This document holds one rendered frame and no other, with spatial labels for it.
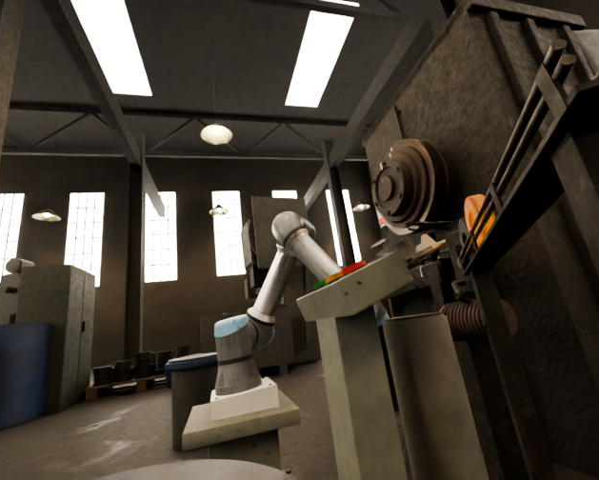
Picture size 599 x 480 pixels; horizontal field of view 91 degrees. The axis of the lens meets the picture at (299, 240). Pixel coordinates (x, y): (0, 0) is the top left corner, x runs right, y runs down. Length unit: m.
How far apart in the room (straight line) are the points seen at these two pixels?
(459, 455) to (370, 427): 0.18
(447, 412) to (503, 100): 1.15
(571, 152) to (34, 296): 4.21
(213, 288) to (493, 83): 10.59
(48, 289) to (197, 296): 7.54
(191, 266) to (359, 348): 11.09
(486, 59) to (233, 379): 1.50
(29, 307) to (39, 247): 8.89
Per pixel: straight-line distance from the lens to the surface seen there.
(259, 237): 3.92
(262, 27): 8.96
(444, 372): 0.59
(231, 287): 11.28
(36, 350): 3.94
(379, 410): 0.50
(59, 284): 4.14
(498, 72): 1.54
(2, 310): 8.72
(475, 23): 1.68
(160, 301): 11.42
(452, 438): 0.61
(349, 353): 0.47
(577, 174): 0.42
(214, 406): 1.01
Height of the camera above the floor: 0.54
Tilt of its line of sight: 16 degrees up
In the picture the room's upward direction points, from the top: 8 degrees counter-clockwise
